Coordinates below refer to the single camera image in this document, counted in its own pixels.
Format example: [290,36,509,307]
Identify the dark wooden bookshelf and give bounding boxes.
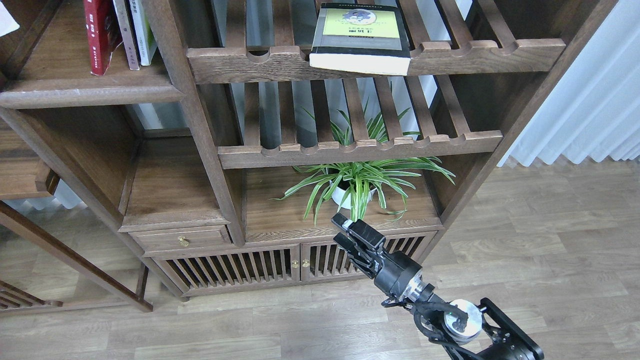
[1,0,618,298]

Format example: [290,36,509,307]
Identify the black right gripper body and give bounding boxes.
[342,219,423,303]

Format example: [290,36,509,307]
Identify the yellow and black thick book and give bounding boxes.
[309,2,410,76]

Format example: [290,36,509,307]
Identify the brass drawer knob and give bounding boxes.
[178,235,190,248]

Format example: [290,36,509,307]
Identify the white plant pot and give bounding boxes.
[331,180,377,212]

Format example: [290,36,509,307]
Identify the white pleated curtain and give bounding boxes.
[498,0,640,167]

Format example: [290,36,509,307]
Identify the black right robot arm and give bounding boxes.
[331,213,544,360]

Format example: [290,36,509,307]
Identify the green spider plant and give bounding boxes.
[272,97,457,237]

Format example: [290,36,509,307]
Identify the red rescue guide book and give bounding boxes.
[82,0,122,76]

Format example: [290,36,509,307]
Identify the pale lilac white book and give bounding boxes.
[0,0,20,37]

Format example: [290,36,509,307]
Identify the white green upright book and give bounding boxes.
[129,0,158,66]

